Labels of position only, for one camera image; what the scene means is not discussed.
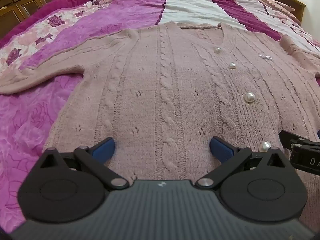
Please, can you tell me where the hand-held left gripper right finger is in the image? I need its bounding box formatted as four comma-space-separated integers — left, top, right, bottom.
195, 136, 292, 190

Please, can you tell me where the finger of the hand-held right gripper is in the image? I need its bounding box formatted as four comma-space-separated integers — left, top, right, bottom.
278, 129, 320, 176

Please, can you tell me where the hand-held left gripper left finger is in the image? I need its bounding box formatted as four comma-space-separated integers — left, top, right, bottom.
32, 137, 130, 190

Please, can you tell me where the pink cable-knit cardigan sweater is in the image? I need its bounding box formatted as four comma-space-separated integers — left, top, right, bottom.
0, 21, 320, 230

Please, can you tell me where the purple floral patchwork blanket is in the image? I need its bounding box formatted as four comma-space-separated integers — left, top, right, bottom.
0, 0, 320, 233

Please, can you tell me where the pink lace-edged pillow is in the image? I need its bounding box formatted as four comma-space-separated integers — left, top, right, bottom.
240, 0, 303, 26

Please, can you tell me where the carved wooden headboard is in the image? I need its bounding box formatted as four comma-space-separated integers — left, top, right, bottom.
0, 0, 81, 40

